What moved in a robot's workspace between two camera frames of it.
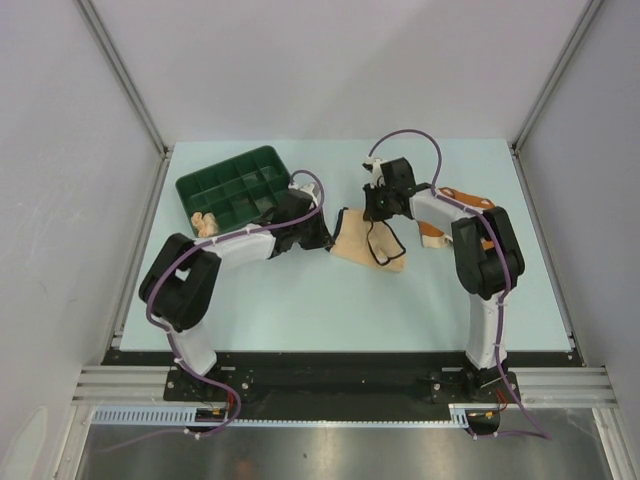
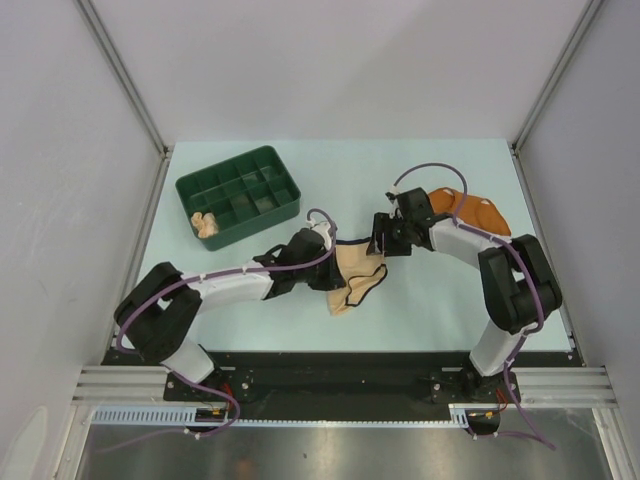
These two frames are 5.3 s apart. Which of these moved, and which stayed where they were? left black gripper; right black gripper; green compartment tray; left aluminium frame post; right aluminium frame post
Moved: right black gripper; left black gripper
Stayed: green compartment tray; right aluminium frame post; left aluminium frame post
